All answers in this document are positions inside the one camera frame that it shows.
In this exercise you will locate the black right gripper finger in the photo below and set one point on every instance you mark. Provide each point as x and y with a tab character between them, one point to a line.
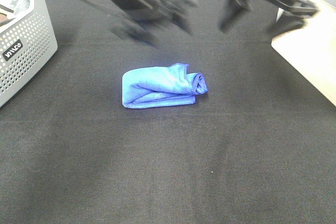
232	10

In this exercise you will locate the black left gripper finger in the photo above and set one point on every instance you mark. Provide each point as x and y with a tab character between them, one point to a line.
128	29
179	18

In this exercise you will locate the blue microfibre towel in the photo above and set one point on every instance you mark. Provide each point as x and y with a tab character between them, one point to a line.
153	87

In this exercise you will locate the white plastic storage basket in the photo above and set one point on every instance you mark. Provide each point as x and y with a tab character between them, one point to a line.
311	49

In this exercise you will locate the grey perforated laundry basket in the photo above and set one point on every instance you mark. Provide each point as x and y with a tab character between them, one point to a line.
27	43

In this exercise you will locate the grey towel in basket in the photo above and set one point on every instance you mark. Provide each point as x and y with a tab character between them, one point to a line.
14	7

